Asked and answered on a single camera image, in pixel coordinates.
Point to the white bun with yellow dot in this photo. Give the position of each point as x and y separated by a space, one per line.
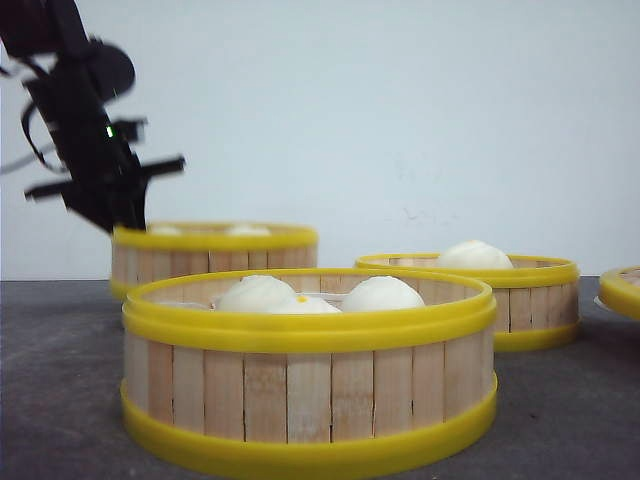
303 304

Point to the bamboo steamer basket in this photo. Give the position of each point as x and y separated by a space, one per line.
320 396
537 298
203 247

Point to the white plate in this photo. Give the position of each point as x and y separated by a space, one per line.
599 303

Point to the white bun front left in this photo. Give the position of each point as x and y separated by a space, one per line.
255 293

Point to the white bun front right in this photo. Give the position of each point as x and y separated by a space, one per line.
381 293

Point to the white bun back middle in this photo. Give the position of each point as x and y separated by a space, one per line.
247 230

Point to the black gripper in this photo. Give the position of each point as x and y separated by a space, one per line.
108 183

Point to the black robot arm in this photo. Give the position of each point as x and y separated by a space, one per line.
35 33

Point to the woven bamboo steamer lid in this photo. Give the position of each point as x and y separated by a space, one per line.
619 291

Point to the large white bun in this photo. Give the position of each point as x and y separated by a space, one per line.
474 255

